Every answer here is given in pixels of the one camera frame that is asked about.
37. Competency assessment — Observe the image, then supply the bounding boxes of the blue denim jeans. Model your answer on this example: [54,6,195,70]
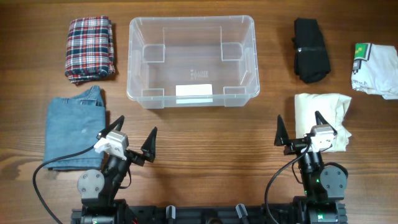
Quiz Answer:
[44,86,106,162]

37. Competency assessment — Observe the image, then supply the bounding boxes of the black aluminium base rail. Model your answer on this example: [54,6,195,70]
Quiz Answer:
[70,203,346,224]

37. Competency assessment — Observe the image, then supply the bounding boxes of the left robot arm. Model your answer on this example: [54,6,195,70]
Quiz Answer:
[71,116,157,224]

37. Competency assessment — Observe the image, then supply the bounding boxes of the white printed t-shirt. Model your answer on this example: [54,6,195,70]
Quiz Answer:
[351,43,397,100]

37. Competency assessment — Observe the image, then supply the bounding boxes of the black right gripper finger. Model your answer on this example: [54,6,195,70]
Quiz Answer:
[274,115,290,146]
[315,111,337,136]

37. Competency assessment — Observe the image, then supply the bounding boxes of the black garment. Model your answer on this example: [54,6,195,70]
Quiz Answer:
[292,18,331,83]

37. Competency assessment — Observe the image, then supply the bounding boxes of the clear plastic storage bin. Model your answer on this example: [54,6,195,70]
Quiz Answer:
[126,15,261,109]

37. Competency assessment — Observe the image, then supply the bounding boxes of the red plaid folded cloth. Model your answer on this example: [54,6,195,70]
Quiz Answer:
[65,16,116,85]

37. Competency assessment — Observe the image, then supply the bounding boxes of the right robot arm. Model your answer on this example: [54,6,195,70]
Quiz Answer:
[266,111,348,224]

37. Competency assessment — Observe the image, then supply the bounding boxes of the left black camera cable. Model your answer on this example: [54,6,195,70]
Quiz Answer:
[32,144,96,224]

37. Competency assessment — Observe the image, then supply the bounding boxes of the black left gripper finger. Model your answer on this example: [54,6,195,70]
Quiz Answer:
[141,126,157,162]
[96,115,125,139]

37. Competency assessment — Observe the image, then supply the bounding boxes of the cream cloth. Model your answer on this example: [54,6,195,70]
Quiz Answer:
[294,93,351,152]

